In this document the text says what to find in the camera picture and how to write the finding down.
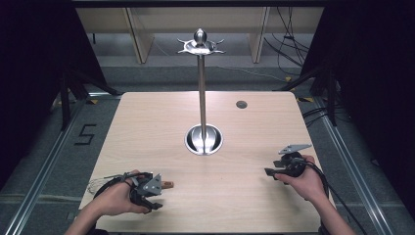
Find person's right hand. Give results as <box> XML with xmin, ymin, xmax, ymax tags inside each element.
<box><xmin>273</xmin><ymin>154</ymin><xmax>328</xmax><ymax>203</ymax></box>

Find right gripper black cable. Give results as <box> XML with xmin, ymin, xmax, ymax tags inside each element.
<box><xmin>291</xmin><ymin>158</ymin><xmax>369</xmax><ymax>235</ymax></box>

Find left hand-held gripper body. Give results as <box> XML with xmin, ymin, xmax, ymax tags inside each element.
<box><xmin>129</xmin><ymin>172</ymin><xmax>163</xmax><ymax>210</ymax></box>

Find black curtain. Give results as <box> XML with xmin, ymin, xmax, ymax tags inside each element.
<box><xmin>299</xmin><ymin>0</ymin><xmax>415</xmax><ymax>210</ymax></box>
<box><xmin>0</xmin><ymin>0</ymin><xmax>109</xmax><ymax>190</ymax></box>

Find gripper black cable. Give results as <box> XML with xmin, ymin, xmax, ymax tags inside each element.
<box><xmin>291</xmin><ymin>158</ymin><xmax>369</xmax><ymax>235</ymax></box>
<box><xmin>92</xmin><ymin>171</ymin><xmax>154</xmax><ymax>200</ymax></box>

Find thin white floor cable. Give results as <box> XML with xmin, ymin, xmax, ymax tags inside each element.
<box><xmin>213</xmin><ymin>64</ymin><xmax>290</xmax><ymax>83</ymax></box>

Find light wooden shelf unit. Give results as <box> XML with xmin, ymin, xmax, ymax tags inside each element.
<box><xmin>75</xmin><ymin>7</ymin><xmax>325</xmax><ymax>65</ymax></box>

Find black cables beside table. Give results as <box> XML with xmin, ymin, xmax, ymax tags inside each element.
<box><xmin>301</xmin><ymin>106</ymin><xmax>331</xmax><ymax>127</ymax></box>

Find black floor cables bundle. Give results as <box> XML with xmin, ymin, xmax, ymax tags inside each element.
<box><xmin>263</xmin><ymin>7</ymin><xmax>311</xmax><ymax>69</ymax></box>

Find metal floor rail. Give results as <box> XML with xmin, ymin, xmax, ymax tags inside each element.
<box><xmin>2</xmin><ymin>97</ymin><xmax>87</xmax><ymax>235</ymax></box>
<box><xmin>312</xmin><ymin>96</ymin><xmax>397</xmax><ymax>235</ymax></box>

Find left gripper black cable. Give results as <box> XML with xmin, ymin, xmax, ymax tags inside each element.
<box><xmin>92</xmin><ymin>171</ymin><xmax>154</xmax><ymax>200</ymax></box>

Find person's left hand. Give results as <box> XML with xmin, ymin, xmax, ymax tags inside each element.
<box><xmin>93</xmin><ymin>168</ymin><xmax>155</xmax><ymax>217</ymax></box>

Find black tripod stand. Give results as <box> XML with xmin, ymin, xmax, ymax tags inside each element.
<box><xmin>275</xmin><ymin>64</ymin><xmax>340</xmax><ymax>127</ymax></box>
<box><xmin>58</xmin><ymin>68</ymin><xmax>122</xmax><ymax>132</ymax></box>

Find tall metal hook stand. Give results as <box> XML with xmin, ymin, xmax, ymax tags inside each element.
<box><xmin>176</xmin><ymin>27</ymin><xmax>226</xmax><ymax>156</ymax></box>

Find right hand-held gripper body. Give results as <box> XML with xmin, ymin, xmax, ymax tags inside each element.
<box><xmin>273</xmin><ymin>143</ymin><xmax>313</xmax><ymax>179</ymax></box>

